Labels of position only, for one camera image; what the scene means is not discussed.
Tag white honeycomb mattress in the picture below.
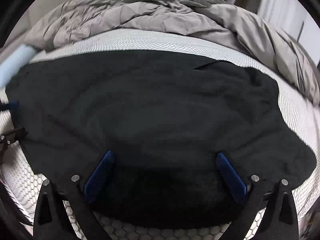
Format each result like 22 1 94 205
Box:
1 29 319 239

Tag light blue pillow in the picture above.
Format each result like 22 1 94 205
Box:
0 44 38 88

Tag black pants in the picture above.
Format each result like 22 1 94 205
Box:
5 50 316 229

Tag grey crumpled duvet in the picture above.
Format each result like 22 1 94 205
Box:
25 0 319 105

